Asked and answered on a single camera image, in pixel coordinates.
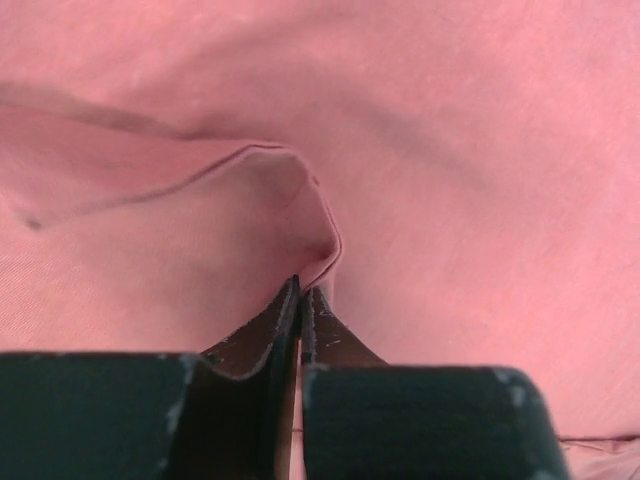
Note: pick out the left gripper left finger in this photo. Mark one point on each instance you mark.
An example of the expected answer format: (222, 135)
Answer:
(225, 413)

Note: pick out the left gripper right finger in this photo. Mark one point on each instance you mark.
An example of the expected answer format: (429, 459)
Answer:
(366, 419)

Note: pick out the pink red t shirt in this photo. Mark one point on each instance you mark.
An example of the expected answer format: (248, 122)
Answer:
(460, 177)

